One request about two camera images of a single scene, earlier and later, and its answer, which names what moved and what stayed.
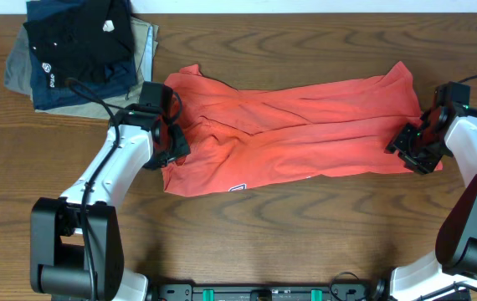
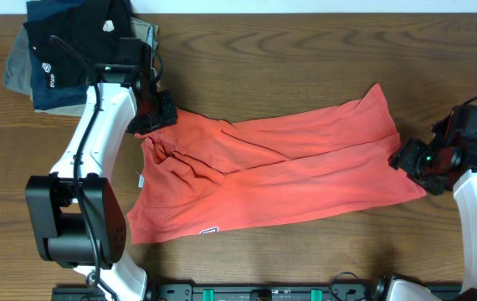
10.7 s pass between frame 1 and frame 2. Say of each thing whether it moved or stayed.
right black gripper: moved
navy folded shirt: stayed
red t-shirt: moved
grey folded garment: stayed
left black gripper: moved
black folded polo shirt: stayed
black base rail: stayed
